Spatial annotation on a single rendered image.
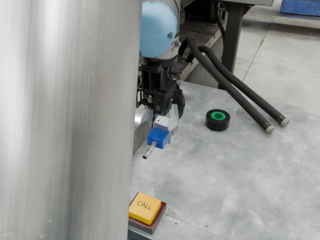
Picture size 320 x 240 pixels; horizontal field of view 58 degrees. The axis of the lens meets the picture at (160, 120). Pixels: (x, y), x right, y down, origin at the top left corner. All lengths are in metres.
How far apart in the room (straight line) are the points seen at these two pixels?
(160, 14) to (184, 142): 0.55
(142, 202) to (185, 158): 0.22
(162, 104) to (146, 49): 0.20
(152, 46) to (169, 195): 0.44
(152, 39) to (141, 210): 0.41
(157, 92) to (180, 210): 0.31
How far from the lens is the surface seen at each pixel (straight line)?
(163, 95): 0.59
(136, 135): 0.84
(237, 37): 1.41
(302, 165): 0.93
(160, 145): 0.70
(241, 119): 1.04
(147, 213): 0.69
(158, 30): 0.43
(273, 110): 1.06
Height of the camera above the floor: 1.40
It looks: 37 degrees down
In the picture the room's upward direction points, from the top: straight up
